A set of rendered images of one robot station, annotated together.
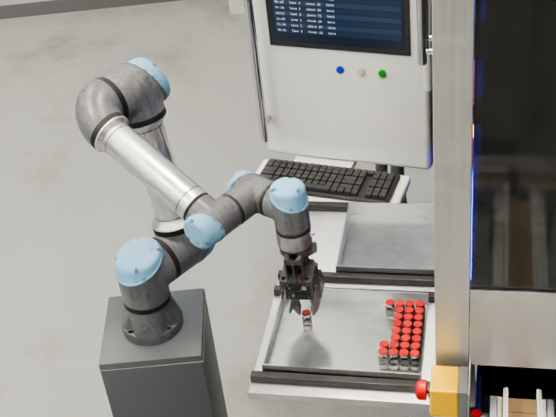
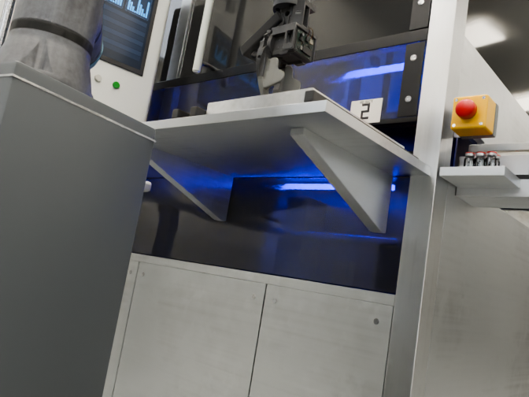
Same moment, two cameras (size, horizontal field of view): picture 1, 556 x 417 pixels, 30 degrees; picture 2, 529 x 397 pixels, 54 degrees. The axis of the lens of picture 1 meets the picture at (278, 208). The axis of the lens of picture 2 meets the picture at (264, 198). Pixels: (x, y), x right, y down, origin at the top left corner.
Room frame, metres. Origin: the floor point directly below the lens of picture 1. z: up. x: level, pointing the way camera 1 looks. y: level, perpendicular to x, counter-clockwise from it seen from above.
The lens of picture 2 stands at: (1.27, 0.84, 0.59)
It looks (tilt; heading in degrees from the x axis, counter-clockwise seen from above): 9 degrees up; 298
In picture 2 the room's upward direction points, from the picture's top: 9 degrees clockwise
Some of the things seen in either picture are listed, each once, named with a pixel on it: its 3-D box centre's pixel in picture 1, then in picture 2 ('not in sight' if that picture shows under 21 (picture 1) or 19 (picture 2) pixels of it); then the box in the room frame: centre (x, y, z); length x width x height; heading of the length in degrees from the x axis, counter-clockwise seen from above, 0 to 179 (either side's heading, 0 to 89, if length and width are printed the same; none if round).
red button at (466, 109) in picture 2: (424, 390); (466, 109); (1.41, -0.24, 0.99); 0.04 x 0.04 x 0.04; 76
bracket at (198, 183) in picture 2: not in sight; (181, 184); (2.10, -0.26, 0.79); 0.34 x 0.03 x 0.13; 76
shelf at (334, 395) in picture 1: (376, 293); (259, 155); (1.86, -0.21, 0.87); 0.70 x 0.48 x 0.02; 166
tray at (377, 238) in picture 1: (410, 240); not in sight; (2.00, -0.32, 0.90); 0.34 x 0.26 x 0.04; 76
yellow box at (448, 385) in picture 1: (448, 391); (474, 116); (1.40, -0.29, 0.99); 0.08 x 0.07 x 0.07; 76
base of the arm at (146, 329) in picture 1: (149, 309); (45, 69); (1.93, 0.34, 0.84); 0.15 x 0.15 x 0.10
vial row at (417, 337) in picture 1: (417, 334); not in sight; (1.66, -0.27, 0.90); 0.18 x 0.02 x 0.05; 165
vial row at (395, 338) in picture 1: (396, 333); not in sight; (1.67, -0.23, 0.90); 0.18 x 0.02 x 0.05; 166
